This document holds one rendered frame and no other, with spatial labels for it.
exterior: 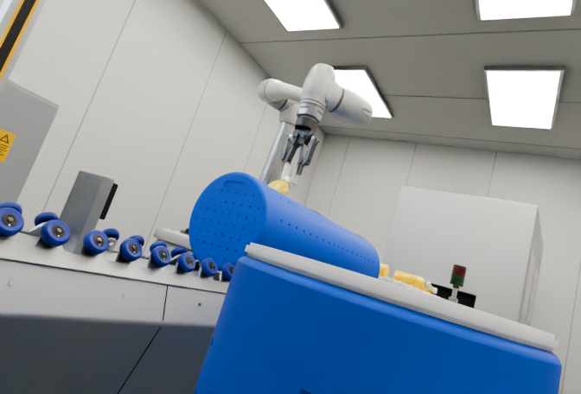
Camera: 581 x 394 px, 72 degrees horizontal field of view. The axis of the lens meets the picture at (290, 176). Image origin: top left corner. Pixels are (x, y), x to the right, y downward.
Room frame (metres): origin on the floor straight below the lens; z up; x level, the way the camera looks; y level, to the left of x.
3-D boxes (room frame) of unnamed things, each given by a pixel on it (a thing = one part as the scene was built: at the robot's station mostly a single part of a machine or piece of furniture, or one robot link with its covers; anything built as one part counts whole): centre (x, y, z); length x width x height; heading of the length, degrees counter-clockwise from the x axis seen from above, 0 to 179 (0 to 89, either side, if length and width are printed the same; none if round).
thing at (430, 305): (0.39, -0.12, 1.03); 0.28 x 0.28 x 0.01
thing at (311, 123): (1.32, 0.00, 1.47); 0.08 x 0.07 x 0.09; 53
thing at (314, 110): (1.32, 0.00, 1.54); 0.09 x 0.09 x 0.06
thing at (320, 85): (1.33, -0.01, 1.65); 0.13 x 0.11 x 0.16; 114
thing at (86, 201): (0.82, 0.37, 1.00); 0.10 x 0.04 x 0.15; 53
